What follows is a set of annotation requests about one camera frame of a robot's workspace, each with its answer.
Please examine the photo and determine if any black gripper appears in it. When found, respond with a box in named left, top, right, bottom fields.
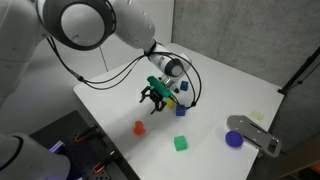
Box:
left=138, top=85, right=168, bottom=116

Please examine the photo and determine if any orange toy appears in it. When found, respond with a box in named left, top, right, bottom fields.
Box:
left=132, top=120, right=147, bottom=137

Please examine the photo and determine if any small blue cube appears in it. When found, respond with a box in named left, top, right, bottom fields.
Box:
left=179, top=80, right=190, bottom=92

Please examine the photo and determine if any green cube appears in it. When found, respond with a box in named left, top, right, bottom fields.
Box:
left=173, top=134, right=188, bottom=152

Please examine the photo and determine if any black orange clamp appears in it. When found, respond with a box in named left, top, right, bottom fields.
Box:
left=92, top=150, right=120, bottom=175
left=74, top=123, right=100, bottom=144

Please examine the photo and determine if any black perforated base board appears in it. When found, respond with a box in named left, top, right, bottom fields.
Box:
left=29, top=110, right=141, bottom=180

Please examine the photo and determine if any blue ball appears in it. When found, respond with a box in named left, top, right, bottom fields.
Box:
left=225, top=130, right=244, bottom=149

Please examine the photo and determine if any yellow sticky note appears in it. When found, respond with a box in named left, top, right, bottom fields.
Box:
left=249, top=110, right=265, bottom=122

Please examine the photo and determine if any grey metal plate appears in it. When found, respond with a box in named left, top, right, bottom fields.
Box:
left=225, top=114, right=283, bottom=159

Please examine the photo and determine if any black tripod stand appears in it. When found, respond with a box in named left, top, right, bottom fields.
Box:
left=277, top=45, right=320, bottom=96

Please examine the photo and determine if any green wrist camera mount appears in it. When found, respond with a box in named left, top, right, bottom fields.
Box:
left=146, top=75, right=173, bottom=99

